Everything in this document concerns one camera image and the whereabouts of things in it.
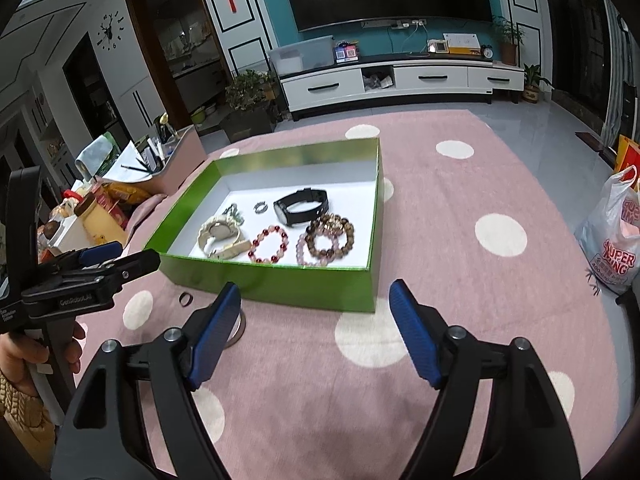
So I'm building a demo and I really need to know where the cream white wristwatch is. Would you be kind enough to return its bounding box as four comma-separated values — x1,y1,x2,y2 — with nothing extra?
198,216,252,260

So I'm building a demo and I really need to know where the red pink bead bracelet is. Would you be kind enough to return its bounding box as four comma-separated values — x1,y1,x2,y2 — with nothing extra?
247,224,292,266

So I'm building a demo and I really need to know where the black wristwatch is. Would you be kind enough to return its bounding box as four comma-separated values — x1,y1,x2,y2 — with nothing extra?
273,188,329,226

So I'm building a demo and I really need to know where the pale pink bead bracelet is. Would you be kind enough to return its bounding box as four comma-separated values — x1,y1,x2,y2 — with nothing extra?
295,231,342,268

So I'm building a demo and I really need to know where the brown wooden bead bracelet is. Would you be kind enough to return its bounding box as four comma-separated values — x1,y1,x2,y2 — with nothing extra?
304,212,356,260

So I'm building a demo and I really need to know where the knit sleeve left forearm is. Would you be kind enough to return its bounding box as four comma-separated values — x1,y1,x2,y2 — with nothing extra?
1,375,55,472

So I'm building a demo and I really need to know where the person's left hand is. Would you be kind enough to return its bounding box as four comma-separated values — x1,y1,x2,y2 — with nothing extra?
1,322,86,396

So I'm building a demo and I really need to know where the yellow jar brown lid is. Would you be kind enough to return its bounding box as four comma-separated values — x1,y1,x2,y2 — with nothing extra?
74,192,127,247

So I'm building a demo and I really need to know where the pink desk organizer box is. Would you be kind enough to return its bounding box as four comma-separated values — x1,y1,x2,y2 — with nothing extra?
102,125,206,195

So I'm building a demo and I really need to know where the silver bangle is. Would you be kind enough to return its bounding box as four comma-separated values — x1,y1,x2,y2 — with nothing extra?
224,310,246,349

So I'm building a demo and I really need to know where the green cardboard box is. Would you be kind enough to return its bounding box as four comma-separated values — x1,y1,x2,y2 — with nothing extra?
147,138,383,313

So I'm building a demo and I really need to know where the potted green plant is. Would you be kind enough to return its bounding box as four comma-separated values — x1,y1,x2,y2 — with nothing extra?
219,68,279,143

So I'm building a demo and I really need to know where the white plastic shopping bag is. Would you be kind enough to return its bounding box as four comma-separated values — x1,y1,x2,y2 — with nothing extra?
575,166,639,295

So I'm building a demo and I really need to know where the white tv cabinet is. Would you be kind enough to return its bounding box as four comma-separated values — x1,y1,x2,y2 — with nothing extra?
281,58,525,117

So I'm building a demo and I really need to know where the clear plastic storage bin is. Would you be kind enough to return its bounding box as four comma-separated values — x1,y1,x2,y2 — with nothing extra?
269,36,335,76

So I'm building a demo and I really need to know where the small alarm clock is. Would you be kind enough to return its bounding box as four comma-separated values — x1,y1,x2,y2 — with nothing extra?
480,44,495,61

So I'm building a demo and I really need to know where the yellow white box on cabinet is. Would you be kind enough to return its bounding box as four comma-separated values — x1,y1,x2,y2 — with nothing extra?
442,32,482,55

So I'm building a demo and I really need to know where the black wall clock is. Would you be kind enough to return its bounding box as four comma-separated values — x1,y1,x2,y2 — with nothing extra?
96,10,125,51

